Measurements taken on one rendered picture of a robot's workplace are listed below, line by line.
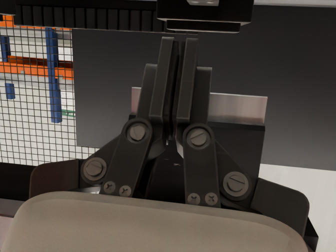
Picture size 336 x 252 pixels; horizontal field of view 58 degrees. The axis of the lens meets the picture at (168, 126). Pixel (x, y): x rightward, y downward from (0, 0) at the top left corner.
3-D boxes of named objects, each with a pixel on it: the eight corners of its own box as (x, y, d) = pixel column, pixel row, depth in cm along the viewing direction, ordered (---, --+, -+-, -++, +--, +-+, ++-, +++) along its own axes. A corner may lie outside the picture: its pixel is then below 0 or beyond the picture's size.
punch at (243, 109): (269, 99, 21) (252, 218, 24) (265, 94, 23) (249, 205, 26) (128, 89, 22) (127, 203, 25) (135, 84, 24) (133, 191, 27)
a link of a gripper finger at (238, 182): (168, 202, 13) (184, 74, 16) (241, 211, 13) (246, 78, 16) (161, 187, 11) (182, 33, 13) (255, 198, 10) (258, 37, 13)
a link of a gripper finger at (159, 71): (95, 194, 14) (122, 70, 16) (164, 202, 13) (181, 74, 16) (69, 177, 11) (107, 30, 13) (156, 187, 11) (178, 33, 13)
